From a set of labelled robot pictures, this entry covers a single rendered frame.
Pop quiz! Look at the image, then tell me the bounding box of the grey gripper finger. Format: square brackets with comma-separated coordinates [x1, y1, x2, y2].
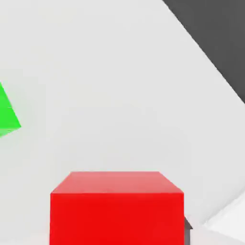
[183, 215, 215, 245]

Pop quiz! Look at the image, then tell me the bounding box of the small red cube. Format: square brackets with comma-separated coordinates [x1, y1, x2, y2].
[49, 171, 185, 245]

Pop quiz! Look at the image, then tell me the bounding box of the small green cube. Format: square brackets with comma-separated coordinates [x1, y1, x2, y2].
[0, 81, 22, 139]

